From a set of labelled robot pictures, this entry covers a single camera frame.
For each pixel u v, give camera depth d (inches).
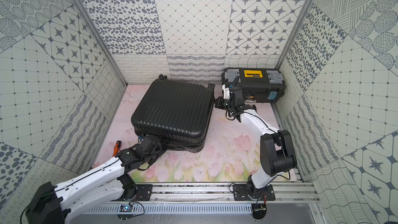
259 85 38.9
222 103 31.3
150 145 24.6
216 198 28.8
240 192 28.9
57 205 16.0
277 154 17.8
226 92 32.2
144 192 29.0
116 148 34.4
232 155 33.8
